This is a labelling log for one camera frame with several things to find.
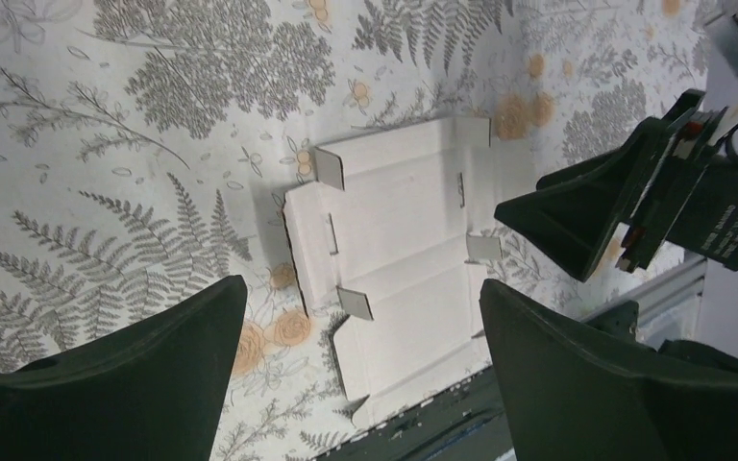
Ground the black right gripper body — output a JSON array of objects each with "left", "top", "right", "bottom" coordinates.
[{"left": 617, "top": 109, "right": 738, "bottom": 273}]

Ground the white cardboard paper box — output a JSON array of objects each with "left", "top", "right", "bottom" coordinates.
[{"left": 283, "top": 117, "right": 535, "bottom": 429}]

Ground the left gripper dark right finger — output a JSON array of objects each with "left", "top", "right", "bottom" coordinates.
[{"left": 480, "top": 279, "right": 738, "bottom": 460}]

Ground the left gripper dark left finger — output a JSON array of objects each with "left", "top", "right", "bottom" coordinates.
[{"left": 0, "top": 276, "right": 248, "bottom": 460}]

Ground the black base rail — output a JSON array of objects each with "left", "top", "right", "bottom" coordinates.
[{"left": 318, "top": 260, "right": 727, "bottom": 461}]

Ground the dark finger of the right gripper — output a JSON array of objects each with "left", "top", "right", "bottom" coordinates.
[{"left": 494, "top": 125, "right": 669, "bottom": 281}]

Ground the floral patterned table cloth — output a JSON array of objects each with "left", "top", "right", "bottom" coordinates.
[{"left": 0, "top": 1, "right": 716, "bottom": 460}]

